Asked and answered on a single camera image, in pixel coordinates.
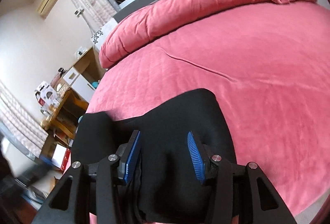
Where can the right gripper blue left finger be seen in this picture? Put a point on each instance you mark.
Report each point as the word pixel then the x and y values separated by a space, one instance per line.
pixel 129 158

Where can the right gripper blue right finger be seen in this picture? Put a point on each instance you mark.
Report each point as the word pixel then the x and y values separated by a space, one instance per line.
pixel 200 159

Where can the black pants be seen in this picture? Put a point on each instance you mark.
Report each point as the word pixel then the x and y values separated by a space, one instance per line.
pixel 164 188

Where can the red cardboard box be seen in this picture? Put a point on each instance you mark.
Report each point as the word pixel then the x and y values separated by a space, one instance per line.
pixel 57 155

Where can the wooden side table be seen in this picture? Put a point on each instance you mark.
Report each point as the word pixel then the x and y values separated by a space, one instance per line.
pixel 65 116

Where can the white wooden cabinet desk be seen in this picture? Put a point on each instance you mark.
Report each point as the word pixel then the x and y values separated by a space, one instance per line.
pixel 82 77

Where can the white red product box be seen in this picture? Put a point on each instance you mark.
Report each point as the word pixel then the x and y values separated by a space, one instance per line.
pixel 46 96

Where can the side window curtain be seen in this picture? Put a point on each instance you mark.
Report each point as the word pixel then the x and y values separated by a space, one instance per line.
pixel 21 125

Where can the round pink bed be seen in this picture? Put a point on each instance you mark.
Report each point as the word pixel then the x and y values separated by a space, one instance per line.
pixel 268 66

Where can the pink folded duvet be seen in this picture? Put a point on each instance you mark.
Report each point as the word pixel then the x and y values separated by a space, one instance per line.
pixel 153 21

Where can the wall power strip left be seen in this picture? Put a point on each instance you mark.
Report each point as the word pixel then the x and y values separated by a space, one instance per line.
pixel 79 12

